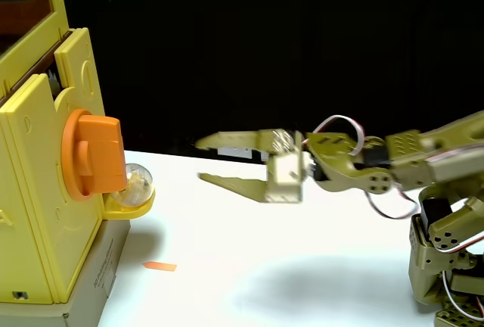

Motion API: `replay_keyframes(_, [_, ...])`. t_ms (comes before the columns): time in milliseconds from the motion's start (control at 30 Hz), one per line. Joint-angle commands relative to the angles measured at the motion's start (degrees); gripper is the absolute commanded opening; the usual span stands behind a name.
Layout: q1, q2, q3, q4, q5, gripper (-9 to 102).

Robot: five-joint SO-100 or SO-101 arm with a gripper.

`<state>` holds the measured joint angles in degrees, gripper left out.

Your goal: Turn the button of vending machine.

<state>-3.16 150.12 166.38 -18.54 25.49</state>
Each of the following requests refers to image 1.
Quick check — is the orange round turn knob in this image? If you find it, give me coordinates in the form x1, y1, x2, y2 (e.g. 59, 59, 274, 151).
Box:
61, 109, 127, 202

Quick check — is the yellow toy vending machine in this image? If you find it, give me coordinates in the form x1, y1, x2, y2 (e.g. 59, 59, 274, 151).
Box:
0, 0, 156, 305

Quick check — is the clear toy capsule ball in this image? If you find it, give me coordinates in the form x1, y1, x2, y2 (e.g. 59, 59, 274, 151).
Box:
110, 163, 156, 208

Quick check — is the grey cardboard box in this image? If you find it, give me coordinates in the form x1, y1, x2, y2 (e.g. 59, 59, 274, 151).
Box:
0, 219, 132, 327

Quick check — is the white wall outlet plate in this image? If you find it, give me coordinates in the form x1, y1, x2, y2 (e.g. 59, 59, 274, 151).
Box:
217, 146, 253, 160

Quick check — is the red white black servo cable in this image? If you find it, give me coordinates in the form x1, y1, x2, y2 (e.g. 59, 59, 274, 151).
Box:
427, 145, 484, 321
312, 114, 421, 220

